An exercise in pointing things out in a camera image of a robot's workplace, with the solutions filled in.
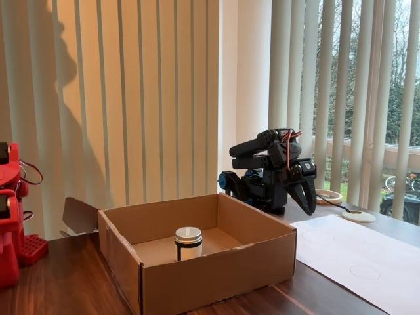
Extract glass jar with metal lid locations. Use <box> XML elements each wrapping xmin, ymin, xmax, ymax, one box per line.
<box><xmin>174</xmin><ymin>226</ymin><xmax>203</xmax><ymax>263</ymax></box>

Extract red robot arm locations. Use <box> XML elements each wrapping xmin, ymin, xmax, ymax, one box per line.
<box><xmin>0</xmin><ymin>142</ymin><xmax>43</xmax><ymax>289</ymax></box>

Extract brown cardboard box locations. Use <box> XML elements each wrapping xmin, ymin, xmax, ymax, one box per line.
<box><xmin>62</xmin><ymin>192</ymin><xmax>298</xmax><ymax>315</ymax></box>

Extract masking tape roll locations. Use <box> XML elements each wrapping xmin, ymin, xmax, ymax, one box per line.
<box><xmin>314</xmin><ymin>189</ymin><xmax>343</xmax><ymax>206</ymax></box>

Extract black and blue table clamp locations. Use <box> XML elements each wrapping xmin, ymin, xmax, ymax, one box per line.
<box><xmin>218</xmin><ymin>169</ymin><xmax>253</xmax><ymax>206</ymax></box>

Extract white paper sheet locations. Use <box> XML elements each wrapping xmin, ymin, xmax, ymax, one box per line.
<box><xmin>290</xmin><ymin>213</ymin><xmax>420</xmax><ymax>315</ymax></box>

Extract dark parked car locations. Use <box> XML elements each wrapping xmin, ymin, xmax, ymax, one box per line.
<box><xmin>379</xmin><ymin>192</ymin><xmax>420</xmax><ymax>226</ymax></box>

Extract white vertical window blinds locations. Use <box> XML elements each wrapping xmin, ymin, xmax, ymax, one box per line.
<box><xmin>0</xmin><ymin>0</ymin><xmax>220</xmax><ymax>242</ymax></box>
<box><xmin>268</xmin><ymin>0</ymin><xmax>420</xmax><ymax>227</ymax></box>

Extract parked bicycle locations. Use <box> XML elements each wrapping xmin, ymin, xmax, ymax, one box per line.
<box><xmin>383</xmin><ymin>172</ymin><xmax>420</xmax><ymax>193</ymax></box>

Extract thin black cable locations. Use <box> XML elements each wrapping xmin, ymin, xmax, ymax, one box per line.
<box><xmin>316</xmin><ymin>193</ymin><xmax>357</xmax><ymax>216</ymax></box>

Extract white desk cable grommet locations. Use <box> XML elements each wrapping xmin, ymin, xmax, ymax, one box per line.
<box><xmin>341</xmin><ymin>209</ymin><xmax>378</xmax><ymax>224</ymax></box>

